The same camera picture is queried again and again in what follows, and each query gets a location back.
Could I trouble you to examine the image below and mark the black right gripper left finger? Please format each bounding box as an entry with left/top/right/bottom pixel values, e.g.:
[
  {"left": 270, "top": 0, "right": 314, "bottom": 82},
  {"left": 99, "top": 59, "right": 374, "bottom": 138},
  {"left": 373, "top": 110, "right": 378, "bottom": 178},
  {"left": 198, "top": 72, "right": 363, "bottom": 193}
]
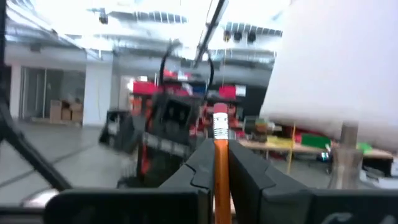
[{"left": 44, "top": 138, "right": 216, "bottom": 224}]

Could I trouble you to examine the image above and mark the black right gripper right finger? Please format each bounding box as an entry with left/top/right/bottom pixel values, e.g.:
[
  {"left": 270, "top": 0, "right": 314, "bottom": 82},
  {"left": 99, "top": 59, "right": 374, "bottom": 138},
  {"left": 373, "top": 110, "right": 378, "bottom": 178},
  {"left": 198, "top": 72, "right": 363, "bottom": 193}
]
[{"left": 228, "top": 139, "right": 398, "bottom": 224}]

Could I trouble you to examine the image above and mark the yellow pencil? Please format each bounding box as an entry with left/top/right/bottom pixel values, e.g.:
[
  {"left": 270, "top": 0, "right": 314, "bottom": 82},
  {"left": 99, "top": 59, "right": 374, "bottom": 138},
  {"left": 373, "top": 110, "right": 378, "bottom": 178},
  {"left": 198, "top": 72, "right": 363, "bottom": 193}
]
[{"left": 212, "top": 103, "right": 233, "bottom": 224}]

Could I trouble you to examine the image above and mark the red storage shelf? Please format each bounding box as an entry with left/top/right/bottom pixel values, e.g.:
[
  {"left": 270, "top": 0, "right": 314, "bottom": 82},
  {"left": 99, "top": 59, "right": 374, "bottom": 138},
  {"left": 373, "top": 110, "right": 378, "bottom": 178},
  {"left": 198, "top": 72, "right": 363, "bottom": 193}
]
[{"left": 130, "top": 70, "right": 248, "bottom": 138}]

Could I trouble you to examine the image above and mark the long wooden table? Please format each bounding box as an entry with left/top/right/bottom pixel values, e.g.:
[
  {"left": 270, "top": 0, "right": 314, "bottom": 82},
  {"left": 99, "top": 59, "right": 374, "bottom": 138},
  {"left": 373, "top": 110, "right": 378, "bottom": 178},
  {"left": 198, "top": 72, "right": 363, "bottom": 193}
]
[{"left": 239, "top": 138, "right": 394, "bottom": 162}]

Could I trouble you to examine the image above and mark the cardboard box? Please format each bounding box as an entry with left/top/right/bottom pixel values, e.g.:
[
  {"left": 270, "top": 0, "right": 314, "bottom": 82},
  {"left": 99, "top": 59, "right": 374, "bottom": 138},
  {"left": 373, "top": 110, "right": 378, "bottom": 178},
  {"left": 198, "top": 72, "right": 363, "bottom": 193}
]
[
  {"left": 70, "top": 102, "right": 84, "bottom": 123},
  {"left": 49, "top": 99, "right": 63, "bottom": 123},
  {"left": 61, "top": 107, "right": 73, "bottom": 122}
]

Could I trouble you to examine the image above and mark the white shade table lamp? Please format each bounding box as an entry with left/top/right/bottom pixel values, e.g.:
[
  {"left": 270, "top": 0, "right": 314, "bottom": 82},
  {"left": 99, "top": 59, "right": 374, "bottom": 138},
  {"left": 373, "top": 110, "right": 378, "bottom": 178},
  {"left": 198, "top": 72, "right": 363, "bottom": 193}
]
[{"left": 259, "top": 0, "right": 398, "bottom": 191}]

